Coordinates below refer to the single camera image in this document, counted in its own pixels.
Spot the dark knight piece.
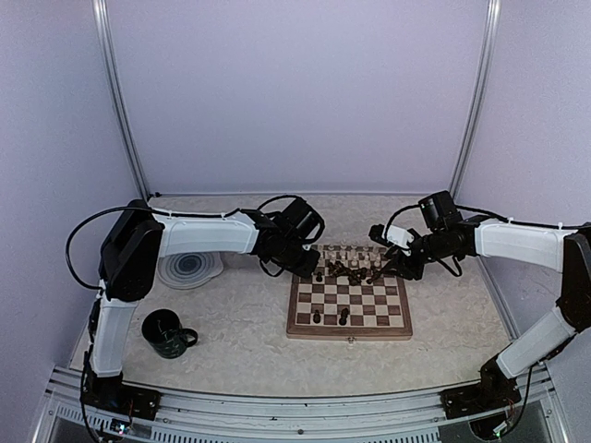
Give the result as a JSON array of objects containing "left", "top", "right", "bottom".
[{"left": 338, "top": 307, "right": 350, "bottom": 326}]

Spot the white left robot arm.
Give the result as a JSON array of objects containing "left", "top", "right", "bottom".
[{"left": 82, "top": 196, "right": 325, "bottom": 411}]

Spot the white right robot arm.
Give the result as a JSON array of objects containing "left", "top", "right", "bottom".
[{"left": 368, "top": 202, "right": 590, "bottom": 417}]

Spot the wooden folding chess board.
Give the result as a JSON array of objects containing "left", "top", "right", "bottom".
[{"left": 286, "top": 245, "right": 413, "bottom": 341}]

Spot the white blue swirl plate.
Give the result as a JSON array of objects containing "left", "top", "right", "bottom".
[{"left": 157, "top": 252, "right": 223, "bottom": 290}]

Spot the dark green mug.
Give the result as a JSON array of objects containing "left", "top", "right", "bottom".
[{"left": 141, "top": 309, "right": 199, "bottom": 359}]

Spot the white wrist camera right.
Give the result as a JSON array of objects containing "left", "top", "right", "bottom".
[{"left": 368, "top": 224, "right": 415, "bottom": 256}]

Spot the aluminium frame rail front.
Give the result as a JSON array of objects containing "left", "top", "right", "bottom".
[{"left": 25, "top": 366, "right": 575, "bottom": 442}]

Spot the aluminium corner post right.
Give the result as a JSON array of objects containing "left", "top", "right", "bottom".
[{"left": 449, "top": 0, "right": 501, "bottom": 198}]

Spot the aluminium corner post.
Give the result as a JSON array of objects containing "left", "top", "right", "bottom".
[
  {"left": 91, "top": 0, "right": 151, "bottom": 200},
  {"left": 449, "top": 0, "right": 501, "bottom": 198}
]

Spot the aluminium corner post left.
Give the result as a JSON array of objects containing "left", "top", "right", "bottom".
[{"left": 91, "top": 0, "right": 151, "bottom": 200}]

